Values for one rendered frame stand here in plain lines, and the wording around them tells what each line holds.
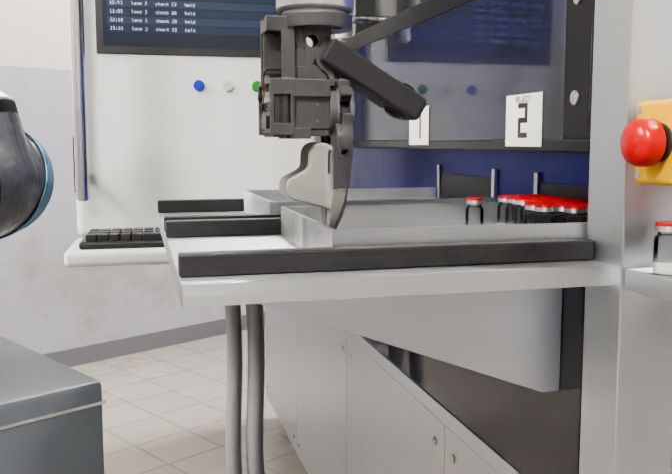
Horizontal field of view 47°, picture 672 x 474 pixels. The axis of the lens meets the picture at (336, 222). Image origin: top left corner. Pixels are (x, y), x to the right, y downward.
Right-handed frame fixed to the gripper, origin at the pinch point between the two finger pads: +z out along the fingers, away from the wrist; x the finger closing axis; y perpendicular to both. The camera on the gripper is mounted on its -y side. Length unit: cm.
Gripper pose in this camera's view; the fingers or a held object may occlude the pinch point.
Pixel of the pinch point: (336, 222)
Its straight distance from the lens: 77.6
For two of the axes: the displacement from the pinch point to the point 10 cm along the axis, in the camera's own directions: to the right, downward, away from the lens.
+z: 0.0, 9.9, 1.1
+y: -9.7, 0.3, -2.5
